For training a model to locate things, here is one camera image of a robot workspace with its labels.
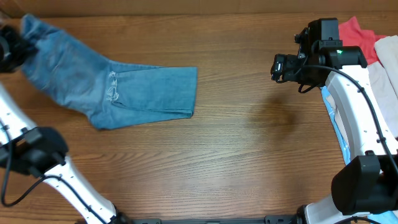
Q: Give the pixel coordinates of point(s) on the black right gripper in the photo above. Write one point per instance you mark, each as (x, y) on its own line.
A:
(288, 63)

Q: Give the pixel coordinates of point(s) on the pale pink garment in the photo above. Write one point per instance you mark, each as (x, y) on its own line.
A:
(383, 80)

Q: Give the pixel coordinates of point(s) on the blue denim jeans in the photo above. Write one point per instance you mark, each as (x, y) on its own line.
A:
(111, 94)

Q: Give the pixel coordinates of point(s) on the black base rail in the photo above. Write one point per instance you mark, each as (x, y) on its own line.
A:
(211, 221)

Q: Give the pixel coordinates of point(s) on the light blue t-shirt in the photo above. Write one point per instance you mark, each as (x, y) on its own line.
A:
(383, 218)

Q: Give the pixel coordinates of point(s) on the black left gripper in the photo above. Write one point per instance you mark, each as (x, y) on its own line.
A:
(20, 51)

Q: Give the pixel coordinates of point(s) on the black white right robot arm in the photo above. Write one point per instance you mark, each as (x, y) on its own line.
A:
(367, 185)

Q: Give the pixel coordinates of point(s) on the red t-shirt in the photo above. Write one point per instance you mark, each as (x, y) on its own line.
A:
(352, 35)

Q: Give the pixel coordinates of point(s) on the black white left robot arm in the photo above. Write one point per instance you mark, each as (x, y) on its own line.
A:
(43, 153)

